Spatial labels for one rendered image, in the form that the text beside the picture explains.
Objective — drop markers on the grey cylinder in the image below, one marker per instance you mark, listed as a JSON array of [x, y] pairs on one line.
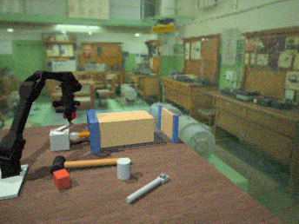
[[123, 169]]

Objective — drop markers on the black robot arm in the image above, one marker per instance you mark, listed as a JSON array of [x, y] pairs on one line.
[[11, 146]]

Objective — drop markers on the grey metal handle with square end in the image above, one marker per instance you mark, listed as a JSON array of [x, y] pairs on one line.
[[160, 179]]

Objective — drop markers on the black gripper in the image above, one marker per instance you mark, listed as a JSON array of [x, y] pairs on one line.
[[68, 106]]

